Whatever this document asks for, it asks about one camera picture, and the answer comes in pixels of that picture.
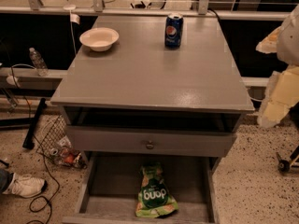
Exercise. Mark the open grey middle drawer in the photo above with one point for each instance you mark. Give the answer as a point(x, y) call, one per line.
point(109, 191)

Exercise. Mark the black caster wheel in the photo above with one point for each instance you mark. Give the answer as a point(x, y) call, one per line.
point(284, 166)

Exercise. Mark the round metal drawer knob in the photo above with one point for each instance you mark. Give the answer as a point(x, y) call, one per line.
point(149, 145)

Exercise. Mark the blue pepsi can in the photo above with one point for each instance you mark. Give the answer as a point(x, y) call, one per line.
point(173, 30)

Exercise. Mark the green rice chip bag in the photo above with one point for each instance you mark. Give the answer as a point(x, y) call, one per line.
point(154, 199)

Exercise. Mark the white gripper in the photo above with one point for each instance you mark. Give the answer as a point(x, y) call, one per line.
point(290, 42)

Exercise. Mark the white bowl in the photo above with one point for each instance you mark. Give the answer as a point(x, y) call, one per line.
point(99, 39)

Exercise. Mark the grey wooden drawer cabinet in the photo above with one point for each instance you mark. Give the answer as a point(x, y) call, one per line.
point(140, 84)

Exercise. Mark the white sneaker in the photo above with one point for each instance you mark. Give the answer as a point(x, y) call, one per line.
point(25, 186)

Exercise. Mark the black bar on floor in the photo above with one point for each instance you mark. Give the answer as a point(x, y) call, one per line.
point(28, 141)

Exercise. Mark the wire mesh basket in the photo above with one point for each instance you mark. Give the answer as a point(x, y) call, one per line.
point(52, 133)

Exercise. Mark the clear plastic water bottle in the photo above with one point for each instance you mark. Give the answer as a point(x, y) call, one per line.
point(38, 62)

